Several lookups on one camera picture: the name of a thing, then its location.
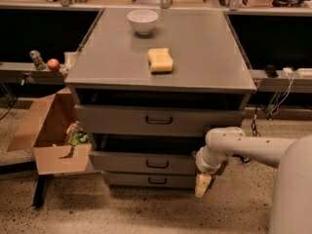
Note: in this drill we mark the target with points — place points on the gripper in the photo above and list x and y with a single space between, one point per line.
205 167

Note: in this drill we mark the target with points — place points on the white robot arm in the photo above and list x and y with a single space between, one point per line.
291 211

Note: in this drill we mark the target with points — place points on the grey bottom drawer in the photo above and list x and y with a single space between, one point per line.
150 180

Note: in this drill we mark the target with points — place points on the grey drawer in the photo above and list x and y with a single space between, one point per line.
150 180
152 121
143 163

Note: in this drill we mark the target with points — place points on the grey middle drawer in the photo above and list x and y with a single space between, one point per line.
143 163

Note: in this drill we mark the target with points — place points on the grey drawer cabinet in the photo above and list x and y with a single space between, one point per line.
209 72

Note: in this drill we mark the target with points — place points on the grey top drawer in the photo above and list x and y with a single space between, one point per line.
152 121

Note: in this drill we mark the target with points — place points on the yellow sponge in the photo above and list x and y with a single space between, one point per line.
160 60

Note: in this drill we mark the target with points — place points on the black power adapter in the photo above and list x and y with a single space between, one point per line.
270 71

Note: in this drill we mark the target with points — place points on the green snack bag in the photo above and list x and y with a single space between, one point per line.
79 138

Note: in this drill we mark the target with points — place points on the white power strip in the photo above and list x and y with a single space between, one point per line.
301 72

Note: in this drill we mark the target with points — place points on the brown cardboard box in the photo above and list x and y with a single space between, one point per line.
43 130

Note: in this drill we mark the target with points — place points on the black table leg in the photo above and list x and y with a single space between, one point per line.
42 185

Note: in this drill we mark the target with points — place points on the white bowl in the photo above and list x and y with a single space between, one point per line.
142 21

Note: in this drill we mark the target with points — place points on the red apple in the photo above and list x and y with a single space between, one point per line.
53 64

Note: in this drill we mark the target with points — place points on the small grey figurine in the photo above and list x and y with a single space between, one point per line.
37 60

